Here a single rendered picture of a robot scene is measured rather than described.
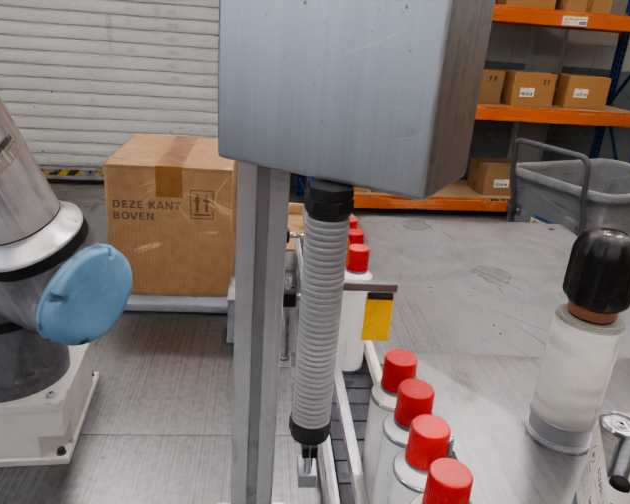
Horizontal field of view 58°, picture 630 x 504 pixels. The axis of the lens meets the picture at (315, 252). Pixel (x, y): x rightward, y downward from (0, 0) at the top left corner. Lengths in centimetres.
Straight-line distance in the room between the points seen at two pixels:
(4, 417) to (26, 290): 23
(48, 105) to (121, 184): 400
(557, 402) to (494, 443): 10
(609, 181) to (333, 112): 331
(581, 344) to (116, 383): 69
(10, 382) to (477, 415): 63
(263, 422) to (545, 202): 247
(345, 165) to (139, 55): 457
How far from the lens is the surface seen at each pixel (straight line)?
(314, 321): 41
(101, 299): 66
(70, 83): 504
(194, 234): 114
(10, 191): 60
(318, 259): 39
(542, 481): 81
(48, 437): 85
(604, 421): 60
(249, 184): 49
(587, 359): 79
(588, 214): 281
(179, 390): 96
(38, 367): 82
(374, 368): 87
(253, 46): 42
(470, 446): 83
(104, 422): 91
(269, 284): 52
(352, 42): 38
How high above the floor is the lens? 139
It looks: 22 degrees down
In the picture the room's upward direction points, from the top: 4 degrees clockwise
